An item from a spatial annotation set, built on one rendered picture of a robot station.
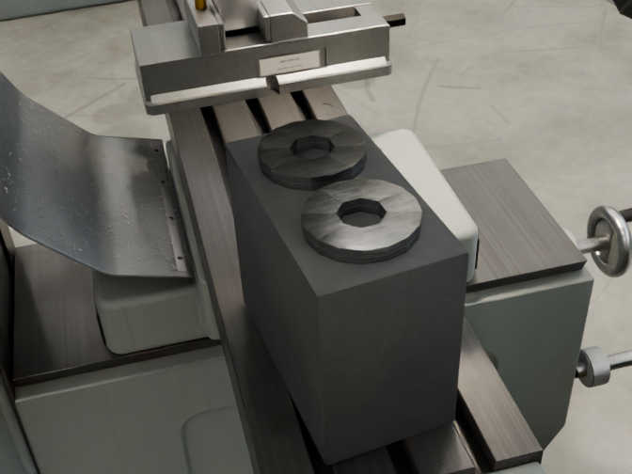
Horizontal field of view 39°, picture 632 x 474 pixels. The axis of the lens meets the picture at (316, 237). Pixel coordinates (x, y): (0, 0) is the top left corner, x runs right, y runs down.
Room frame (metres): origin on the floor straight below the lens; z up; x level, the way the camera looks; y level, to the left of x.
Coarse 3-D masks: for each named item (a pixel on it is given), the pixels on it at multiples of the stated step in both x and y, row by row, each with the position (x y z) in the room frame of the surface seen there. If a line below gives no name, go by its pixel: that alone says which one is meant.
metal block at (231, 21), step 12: (216, 0) 1.12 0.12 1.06; (228, 0) 1.11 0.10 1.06; (240, 0) 1.11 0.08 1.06; (252, 0) 1.12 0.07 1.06; (228, 12) 1.11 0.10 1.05; (240, 12) 1.11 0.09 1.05; (252, 12) 1.12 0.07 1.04; (228, 24) 1.11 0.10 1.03; (240, 24) 1.11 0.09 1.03; (252, 24) 1.12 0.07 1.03
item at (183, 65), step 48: (192, 0) 1.15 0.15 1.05; (336, 0) 1.22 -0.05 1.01; (144, 48) 1.10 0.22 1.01; (192, 48) 1.09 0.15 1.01; (240, 48) 1.08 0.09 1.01; (288, 48) 1.10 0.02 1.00; (336, 48) 1.11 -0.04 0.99; (384, 48) 1.13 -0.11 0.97; (144, 96) 1.07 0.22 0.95; (192, 96) 1.06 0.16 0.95; (240, 96) 1.07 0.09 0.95
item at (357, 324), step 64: (320, 128) 0.65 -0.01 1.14; (256, 192) 0.58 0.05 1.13; (320, 192) 0.56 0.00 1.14; (384, 192) 0.55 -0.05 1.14; (256, 256) 0.59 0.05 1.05; (320, 256) 0.49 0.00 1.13; (384, 256) 0.48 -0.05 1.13; (448, 256) 0.49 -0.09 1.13; (256, 320) 0.61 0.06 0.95; (320, 320) 0.45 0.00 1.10; (384, 320) 0.47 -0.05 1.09; (448, 320) 0.49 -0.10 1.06; (320, 384) 0.45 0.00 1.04; (384, 384) 0.47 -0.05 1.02; (448, 384) 0.49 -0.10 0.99; (320, 448) 0.46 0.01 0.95
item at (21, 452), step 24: (0, 240) 0.98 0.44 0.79; (0, 264) 0.93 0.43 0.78; (0, 288) 0.89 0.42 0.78; (0, 312) 0.84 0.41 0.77; (0, 336) 0.79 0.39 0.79; (0, 360) 0.75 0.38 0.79; (0, 384) 0.73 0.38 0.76; (0, 408) 0.73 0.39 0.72; (0, 432) 0.71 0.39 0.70; (0, 456) 0.70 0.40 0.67; (24, 456) 0.73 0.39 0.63
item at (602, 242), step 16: (608, 208) 1.10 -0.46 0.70; (592, 224) 1.13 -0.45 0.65; (608, 224) 1.09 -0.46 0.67; (624, 224) 1.07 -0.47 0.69; (592, 240) 1.08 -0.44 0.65; (608, 240) 1.08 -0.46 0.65; (624, 240) 1.05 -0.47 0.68; (592, 256) 1.11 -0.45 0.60; (608, 256) 1.08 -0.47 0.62; (624, 256) 1.04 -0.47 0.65; (608, 272) 1.06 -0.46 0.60; (624, 272) 1.04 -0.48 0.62
